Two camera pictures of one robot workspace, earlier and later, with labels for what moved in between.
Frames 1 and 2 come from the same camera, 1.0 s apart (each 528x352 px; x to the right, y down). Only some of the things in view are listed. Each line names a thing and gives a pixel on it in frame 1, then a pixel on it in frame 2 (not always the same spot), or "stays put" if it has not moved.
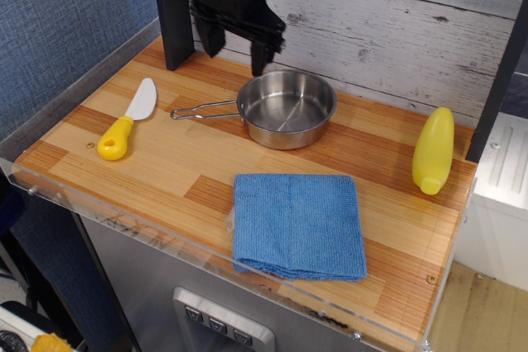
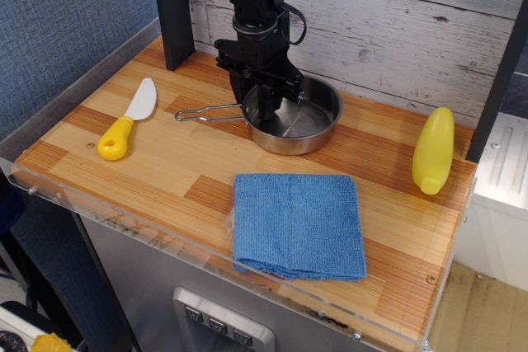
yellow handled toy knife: x=113 y=145 stays put
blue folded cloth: x=299 y=227 stays put
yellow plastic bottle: x=433 y=150 stays put
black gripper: x=242 y=8 to x=264 y=58
